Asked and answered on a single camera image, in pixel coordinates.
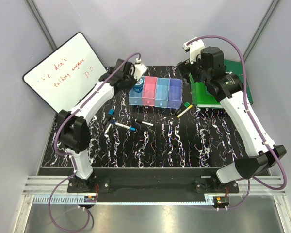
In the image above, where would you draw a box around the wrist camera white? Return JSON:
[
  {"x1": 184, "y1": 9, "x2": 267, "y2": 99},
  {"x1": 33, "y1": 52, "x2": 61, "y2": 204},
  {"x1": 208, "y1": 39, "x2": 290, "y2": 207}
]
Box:
[
  {"x1": 182, "y1": 37, "x2": 205, "y2": 64},
  {"x1": 133, "y1": 58, "x2": 147, "y2": 81}
]

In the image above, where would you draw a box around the black marble pattern mat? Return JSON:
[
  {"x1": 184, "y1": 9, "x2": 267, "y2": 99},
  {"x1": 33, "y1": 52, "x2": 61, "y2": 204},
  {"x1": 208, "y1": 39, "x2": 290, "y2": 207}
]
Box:
[{"x1": 37, "y1": 66, "x2": 259, "y2": 168}]

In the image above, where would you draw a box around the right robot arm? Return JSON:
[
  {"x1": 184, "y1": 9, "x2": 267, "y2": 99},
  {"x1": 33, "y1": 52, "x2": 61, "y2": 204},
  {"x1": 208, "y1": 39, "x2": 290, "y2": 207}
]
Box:
[{"x1": 178, "y1": 43, "x2": 287, "y2": 193}]

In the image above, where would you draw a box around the blue round tape dispenser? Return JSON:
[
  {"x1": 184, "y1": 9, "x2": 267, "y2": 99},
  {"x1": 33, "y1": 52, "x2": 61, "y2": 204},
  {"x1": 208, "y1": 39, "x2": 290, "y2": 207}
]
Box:
[{"x1": 133, "y1": 77, "x2": 144, "y2": 93}]

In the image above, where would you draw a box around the green lever arch binder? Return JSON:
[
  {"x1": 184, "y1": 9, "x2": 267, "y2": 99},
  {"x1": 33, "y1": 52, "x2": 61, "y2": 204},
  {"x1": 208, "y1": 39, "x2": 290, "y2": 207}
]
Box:
[{"x1": 189, "y1": 59, "x2": 243, "y2": 109}]

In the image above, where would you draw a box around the black marker blue cap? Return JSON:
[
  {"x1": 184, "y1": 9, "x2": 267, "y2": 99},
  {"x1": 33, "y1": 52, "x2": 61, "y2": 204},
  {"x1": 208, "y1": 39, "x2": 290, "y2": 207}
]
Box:
[{"x1": 102, "y1": 109, "x2": 114, "y2": 125}]

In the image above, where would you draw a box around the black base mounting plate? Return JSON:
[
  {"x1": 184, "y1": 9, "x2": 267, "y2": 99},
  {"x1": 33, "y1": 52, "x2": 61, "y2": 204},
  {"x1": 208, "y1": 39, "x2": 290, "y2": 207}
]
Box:
[{"x1": 67, "y1": 168, "x2": 239, "y2": 205}]

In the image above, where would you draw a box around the white pen black tip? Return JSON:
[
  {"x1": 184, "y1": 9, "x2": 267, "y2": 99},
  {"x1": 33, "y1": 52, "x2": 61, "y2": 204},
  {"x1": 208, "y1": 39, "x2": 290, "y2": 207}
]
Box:
[{"x1": 135, "y1": 119, "x2": 154, "y2": 126}]

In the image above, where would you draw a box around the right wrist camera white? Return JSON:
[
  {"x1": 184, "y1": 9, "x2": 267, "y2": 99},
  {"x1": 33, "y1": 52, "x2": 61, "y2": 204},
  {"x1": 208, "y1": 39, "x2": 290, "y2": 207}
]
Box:
[{"x1": 182, "y1": 37, "x2": 205, "y2": 64}]

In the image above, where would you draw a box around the aluminium rail frame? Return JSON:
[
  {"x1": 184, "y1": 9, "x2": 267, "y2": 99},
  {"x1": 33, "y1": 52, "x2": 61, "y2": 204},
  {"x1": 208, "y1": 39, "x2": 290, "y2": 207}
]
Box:
[{"x1": 13, "y1": 106, "x2": 291, "y2": 233}]

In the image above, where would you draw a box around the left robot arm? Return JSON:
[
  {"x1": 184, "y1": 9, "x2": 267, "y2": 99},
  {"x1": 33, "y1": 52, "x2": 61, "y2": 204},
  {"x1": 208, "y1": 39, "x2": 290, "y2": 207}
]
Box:
[{"x1": 54, "y1": 58, "x2": 147, "y2": 192}]

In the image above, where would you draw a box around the yellow white marker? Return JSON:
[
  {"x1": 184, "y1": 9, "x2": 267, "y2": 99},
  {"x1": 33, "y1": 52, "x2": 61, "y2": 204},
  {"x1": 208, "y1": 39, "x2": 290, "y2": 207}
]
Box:
[{"x1": 177, "y1": 104, "x2": 193, "y2": 118}]

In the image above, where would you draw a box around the light blue storage bin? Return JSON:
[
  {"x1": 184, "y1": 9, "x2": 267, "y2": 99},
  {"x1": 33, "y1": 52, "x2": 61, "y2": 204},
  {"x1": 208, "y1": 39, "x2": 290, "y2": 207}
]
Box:
[{"x1": 155, "y1": 78, "x2": 169, "y2": 108}]

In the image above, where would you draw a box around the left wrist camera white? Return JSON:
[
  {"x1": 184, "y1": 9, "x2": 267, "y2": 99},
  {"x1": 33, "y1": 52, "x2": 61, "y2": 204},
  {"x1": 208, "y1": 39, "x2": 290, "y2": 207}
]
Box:
[{"x1": 133, "y1": 58, "x2": 147, "y2": 81}]

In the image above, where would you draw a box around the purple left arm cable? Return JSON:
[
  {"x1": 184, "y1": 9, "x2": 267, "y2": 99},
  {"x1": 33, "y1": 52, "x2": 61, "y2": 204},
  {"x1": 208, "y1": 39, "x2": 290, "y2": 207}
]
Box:
[{"x1": 48, "y1": 52, "x2": 143, "y2": 231}]

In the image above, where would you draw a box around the white dry-erase board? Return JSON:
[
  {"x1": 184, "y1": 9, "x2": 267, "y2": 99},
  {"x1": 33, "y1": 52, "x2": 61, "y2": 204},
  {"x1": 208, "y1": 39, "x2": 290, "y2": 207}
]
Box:
[{"x1": 22, "y1": 33, "x2": 106, "y2": 113}]

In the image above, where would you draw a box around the pink storage bin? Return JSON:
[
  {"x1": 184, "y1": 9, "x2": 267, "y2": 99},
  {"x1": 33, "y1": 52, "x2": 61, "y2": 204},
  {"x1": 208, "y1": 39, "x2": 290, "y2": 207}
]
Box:
[{"x1": 142, "y1": 76, "x2": 157, "y2": 106}]

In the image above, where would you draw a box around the white marker blue cap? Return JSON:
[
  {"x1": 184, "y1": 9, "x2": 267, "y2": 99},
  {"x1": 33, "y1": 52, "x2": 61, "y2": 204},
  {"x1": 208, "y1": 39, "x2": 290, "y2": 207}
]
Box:
[{"x1": 114, "y1": 122, "x2": 136, "y2": 132}]

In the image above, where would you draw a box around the light blue end bin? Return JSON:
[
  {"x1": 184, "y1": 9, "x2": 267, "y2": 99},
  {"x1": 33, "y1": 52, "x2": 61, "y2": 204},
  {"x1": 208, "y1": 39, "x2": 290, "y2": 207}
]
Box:
[{"x1": 129, "y1": 88, "x2": 143, "y2": 106}]

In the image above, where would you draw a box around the green black highlighter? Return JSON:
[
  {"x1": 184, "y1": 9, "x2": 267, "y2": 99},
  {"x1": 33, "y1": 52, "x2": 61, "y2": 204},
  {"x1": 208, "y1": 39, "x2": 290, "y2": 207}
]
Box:
[{"x1": 175, "y1": 102, "x2": 190, "y2": 116}]

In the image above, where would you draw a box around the purple storage bin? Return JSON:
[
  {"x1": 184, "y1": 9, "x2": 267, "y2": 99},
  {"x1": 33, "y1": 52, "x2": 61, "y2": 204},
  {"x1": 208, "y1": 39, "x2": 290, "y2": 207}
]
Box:
[{"x1": 167, "y1": 79, "x2": 182, "y2": 109}]

